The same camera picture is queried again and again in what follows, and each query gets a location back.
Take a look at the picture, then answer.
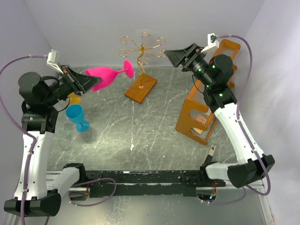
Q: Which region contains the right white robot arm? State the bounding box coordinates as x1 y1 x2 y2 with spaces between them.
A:
165 44 275 188

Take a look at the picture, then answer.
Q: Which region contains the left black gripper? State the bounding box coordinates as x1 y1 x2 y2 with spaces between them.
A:
45 64 102 105

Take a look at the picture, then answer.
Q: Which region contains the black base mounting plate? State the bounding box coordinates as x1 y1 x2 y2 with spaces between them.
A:
72 170 225 198

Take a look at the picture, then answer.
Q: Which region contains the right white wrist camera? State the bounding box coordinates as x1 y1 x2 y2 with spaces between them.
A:
201 33 219 53

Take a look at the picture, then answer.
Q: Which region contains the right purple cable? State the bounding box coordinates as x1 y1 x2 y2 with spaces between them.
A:
201 34 271 205

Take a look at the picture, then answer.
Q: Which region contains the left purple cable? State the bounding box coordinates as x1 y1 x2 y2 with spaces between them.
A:
0 54 117 225

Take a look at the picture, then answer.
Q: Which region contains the purple cable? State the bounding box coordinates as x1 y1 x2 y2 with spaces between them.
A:
201 34 271 205
0 54 117 225

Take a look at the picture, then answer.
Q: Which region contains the clear wine glass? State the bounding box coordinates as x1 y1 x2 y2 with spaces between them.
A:
135 29 150 47
56 123 70 142

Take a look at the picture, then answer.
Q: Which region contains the aluminium extrusion rail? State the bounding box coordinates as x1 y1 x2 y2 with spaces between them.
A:
45 170 264 191

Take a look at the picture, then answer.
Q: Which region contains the clear wine glass back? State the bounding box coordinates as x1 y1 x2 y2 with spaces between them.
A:
135 29 150 47

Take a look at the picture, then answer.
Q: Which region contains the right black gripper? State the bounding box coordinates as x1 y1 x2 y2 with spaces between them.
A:
164 43 214 88

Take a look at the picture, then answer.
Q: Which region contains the orange wooden shelf rack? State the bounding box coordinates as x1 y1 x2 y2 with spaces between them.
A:
175 39 241 145

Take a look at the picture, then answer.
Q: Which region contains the clear wine glass front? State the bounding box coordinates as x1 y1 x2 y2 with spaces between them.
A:
56 123 70 142

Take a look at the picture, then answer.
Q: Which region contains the gold wire glass rack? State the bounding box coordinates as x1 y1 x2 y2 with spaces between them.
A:
119 36 166 76

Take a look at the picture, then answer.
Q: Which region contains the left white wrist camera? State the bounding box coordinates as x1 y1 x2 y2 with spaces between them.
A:
46 49 61 73

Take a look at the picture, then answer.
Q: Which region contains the pink plastic wine glass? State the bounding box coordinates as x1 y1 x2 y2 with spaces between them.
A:
85 60 134 92

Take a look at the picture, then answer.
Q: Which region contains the yellow plastic wine glass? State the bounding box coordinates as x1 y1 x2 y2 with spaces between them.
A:
68 93 81 105

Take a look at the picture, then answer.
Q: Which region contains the blue plastic wine glass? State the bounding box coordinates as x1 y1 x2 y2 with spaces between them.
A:
65 104 90 133

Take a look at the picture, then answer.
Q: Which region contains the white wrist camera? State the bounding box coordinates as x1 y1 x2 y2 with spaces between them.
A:
46 49 61 73
201 33 219 53

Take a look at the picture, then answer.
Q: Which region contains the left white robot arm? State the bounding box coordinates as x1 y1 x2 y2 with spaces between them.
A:
4 66 101 217

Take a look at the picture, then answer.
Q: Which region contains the wooden rack base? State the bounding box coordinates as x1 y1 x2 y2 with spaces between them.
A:
124 75 158 104

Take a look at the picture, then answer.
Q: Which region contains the white label strip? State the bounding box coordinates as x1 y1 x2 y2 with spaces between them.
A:
208 143 216 157

